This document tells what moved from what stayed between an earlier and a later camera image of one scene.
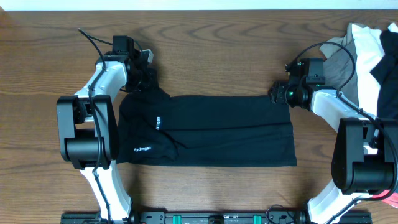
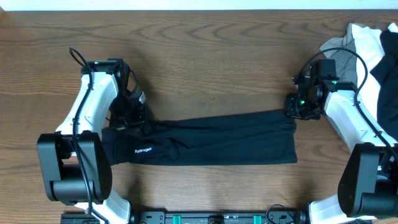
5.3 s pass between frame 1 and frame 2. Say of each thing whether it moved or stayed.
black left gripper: moved
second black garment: stayed
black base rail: stayed
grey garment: stayed
